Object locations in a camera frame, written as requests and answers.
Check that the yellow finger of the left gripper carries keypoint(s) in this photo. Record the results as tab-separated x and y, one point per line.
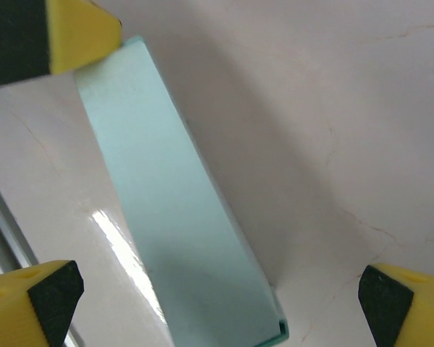
76	36

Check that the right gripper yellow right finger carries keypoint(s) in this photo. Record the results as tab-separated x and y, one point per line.
419	311

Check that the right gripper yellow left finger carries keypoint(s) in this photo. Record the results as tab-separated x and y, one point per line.
18	311

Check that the light teal paper box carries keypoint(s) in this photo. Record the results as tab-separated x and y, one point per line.
173	188

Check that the wide aluminium base beam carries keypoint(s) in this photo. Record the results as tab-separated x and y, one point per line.
7	231

